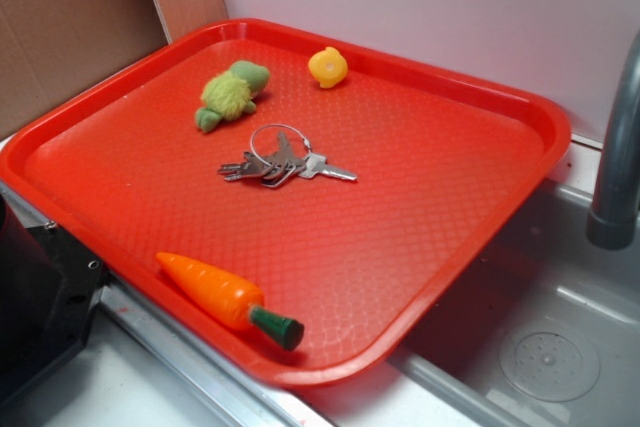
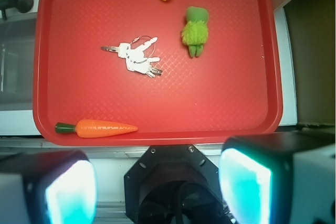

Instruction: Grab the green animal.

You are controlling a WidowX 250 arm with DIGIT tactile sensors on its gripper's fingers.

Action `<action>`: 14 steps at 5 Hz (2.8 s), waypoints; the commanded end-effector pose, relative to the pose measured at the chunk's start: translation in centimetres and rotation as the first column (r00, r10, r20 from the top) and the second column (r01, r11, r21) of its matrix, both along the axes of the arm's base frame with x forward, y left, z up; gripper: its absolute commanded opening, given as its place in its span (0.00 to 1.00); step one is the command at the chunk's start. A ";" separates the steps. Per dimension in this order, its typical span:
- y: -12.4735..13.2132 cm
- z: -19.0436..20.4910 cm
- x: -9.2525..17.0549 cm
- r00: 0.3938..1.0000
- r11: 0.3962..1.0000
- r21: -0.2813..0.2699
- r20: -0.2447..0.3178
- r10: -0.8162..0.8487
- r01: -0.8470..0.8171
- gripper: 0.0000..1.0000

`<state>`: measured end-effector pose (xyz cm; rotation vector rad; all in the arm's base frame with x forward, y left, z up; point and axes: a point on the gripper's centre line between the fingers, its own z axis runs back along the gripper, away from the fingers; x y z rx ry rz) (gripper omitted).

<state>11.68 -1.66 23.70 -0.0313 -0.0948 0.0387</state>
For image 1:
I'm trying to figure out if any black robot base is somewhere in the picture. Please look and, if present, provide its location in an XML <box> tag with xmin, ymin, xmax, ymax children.
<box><xmin>1</xmin><ymin>199</ymin><xmax>105</xmax><ymax>406</ymax></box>

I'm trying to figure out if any red plastic tray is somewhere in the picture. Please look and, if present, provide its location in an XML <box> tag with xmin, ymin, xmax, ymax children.
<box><xmin>1</xmin><ymin>19</ymin><xmax>571</xmax><ymax>388</ymax></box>

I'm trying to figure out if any silver key bunch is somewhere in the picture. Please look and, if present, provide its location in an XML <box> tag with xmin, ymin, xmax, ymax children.
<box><xmin>217</xmin><ymin>123</ymin><xmax>358</xmax><ymax>189</ymax></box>

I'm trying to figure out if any yellow rubber duck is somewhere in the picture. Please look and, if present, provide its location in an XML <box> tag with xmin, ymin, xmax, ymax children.
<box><xmin>308</xmin><ymin>46</ymin><xmax>348</xmax><ymax>89</ymax></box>

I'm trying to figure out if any green plush turtle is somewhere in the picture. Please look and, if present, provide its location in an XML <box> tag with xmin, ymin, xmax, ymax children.
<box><xmin>194</xmin><ymin>60</ymin><xmax>271</xmax><ymax>133</ymax></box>

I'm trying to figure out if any orange plastic carrot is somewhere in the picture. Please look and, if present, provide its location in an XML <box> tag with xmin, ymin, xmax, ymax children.
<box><xmin>156</xmin><ymin>252</ymin><xmax>305</xmax><ymax>351</ymax></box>

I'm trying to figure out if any grey toy sink basin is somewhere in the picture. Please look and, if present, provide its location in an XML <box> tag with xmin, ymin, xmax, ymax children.
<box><xmin>301</xmin><ymin>181</ymin><xmax>639</xmax><ymax>426</ymax></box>

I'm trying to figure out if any grey faucet spout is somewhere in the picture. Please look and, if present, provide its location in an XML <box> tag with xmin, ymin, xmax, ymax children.
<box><xmin>586</xmin><ymin>38</ymin><xmax>639</xmax><ymax>250</ymax></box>

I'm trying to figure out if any brown cardboard panel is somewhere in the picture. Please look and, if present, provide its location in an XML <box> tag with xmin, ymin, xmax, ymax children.
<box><xmin>1</xmin><ymin>0</ymin><xmax>227</xmax><ymax>138</ymax></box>

